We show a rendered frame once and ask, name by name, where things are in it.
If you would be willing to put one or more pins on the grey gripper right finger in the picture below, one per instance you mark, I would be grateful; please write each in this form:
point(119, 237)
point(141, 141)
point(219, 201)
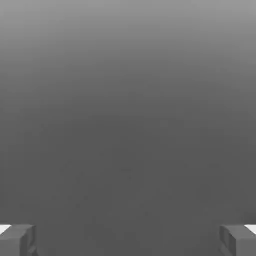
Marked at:
point(242, 240)

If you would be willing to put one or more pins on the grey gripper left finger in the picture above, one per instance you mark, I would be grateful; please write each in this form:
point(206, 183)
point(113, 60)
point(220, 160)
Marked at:
point(14, 240)

